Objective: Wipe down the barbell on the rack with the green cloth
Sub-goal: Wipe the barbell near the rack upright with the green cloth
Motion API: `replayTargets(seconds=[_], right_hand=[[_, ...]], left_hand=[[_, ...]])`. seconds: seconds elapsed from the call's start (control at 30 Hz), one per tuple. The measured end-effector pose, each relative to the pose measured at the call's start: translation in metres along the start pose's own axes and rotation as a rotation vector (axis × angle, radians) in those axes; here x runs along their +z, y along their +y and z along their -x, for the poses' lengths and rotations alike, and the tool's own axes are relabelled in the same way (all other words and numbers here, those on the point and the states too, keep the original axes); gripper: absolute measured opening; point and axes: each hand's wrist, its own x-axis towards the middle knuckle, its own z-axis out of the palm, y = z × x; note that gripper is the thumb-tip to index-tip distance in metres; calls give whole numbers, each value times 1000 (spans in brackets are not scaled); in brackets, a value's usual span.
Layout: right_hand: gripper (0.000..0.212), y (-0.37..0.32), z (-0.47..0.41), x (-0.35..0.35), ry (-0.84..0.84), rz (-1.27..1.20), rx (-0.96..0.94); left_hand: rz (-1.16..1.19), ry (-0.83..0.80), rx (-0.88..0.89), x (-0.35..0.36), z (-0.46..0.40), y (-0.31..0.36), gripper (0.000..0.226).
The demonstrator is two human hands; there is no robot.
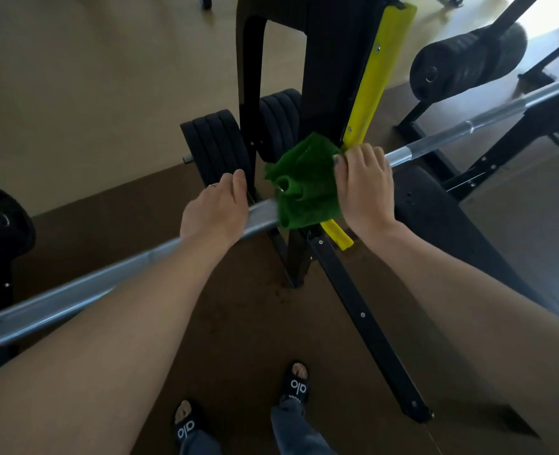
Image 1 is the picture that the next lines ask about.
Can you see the person's right hand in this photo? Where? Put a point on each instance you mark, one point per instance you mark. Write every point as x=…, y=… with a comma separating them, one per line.
x=365, y=189

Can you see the person's left hand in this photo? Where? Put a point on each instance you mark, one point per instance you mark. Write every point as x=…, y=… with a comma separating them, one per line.
x=213, y=213

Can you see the green cleaning cloth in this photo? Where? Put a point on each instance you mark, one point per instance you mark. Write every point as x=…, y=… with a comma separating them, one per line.
x=308, y=184

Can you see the silver barbell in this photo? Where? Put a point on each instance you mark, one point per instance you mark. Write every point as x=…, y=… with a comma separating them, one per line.
x=71, y=298

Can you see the person's left forearm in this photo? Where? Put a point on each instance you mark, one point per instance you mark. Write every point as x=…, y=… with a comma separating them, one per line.
x=94, y=364

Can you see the person's right forearm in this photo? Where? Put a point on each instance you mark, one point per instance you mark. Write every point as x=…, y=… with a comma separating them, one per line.
x=488, y=336

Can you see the small barbell with black plates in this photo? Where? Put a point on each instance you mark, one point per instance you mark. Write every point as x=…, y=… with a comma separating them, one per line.
x=205, y=1

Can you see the person's left jeans leg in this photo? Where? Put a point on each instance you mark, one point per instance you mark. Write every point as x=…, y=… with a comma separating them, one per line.
x=199, y=445

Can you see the person's jeans leg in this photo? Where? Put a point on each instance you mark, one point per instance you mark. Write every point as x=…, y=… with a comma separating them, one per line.
x=298, y=431
x=199, y=445

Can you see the person's right jeans leg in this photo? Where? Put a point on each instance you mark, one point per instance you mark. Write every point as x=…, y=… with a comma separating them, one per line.
x=298, y=431

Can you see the yellow bar hook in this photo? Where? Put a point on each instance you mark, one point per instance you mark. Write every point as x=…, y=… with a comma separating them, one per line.
x=339, y=236

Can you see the black bench pad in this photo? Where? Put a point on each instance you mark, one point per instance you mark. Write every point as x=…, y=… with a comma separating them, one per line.
x=431, y=208

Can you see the yellow upright guard strip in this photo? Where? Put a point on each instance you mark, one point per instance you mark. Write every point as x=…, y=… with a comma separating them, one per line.
x=379, y=75

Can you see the brown floor mat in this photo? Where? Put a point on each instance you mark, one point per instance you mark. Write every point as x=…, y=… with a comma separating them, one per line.
x=241, y=336

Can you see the black slide slipper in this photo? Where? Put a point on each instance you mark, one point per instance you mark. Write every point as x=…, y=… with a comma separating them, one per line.
x=296, y=386
x=187, y=426

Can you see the black bench press rack frame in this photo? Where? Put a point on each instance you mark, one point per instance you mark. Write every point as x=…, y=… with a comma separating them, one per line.
x=327, y=66

